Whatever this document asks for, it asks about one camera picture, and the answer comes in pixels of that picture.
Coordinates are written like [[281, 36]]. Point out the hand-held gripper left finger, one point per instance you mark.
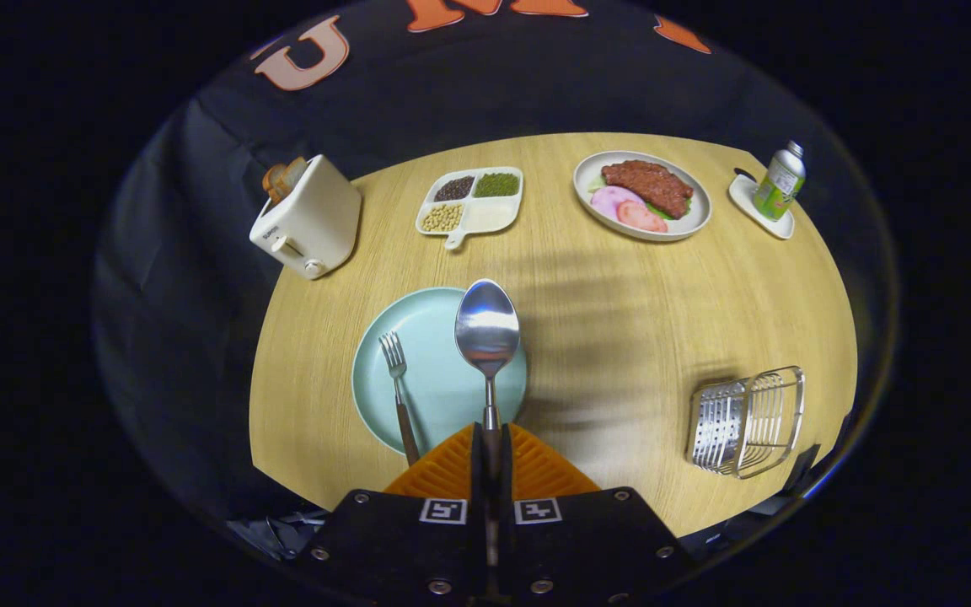
[[477, 472]]

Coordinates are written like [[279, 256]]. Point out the green mung beans pile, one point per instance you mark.
[[496, 185]]

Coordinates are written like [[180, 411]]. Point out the pink ham slice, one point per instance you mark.
[[608, 201]]

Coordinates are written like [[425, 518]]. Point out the pale green round plate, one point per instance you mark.
[[435, 379]]

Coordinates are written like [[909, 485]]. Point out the white divided dish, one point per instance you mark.
[[490, 217]]

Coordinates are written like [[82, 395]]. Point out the red ham slice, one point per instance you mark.
[[643, 217]]

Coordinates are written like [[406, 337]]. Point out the yellow soybeans pile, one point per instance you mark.
[[442, 217]]

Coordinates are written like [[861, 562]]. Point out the small white coaster tray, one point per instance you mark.
[[743, 196]]

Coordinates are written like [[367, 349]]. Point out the white oval food plate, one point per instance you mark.
[[692, 221]]

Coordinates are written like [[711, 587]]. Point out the silver metal spoon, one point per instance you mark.
[[487, 329]]

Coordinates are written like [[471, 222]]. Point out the cream white toaster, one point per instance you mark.
[[313, 223]]

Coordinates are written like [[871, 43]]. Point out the brown steak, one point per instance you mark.
[[650, 185]]

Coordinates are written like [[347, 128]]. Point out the dark grey bag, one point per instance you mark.
[[283, 531]]

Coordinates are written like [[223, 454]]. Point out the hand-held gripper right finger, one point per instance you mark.
[[507, 472]]

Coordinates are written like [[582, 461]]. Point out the green label metal bottle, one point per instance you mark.
[[779, 185]]

